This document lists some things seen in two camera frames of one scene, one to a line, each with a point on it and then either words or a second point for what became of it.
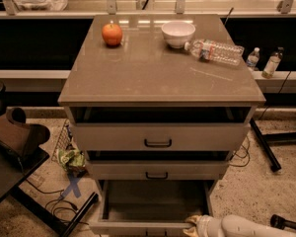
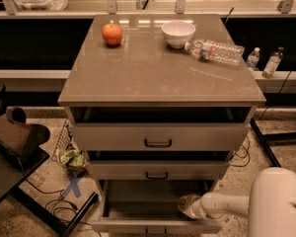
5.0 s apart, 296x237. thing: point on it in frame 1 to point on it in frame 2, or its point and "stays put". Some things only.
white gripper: [205, 223] to [198, 206]
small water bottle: [253, 59] stays put
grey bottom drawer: [151, 207] stays put
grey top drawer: [161, 136] stays put
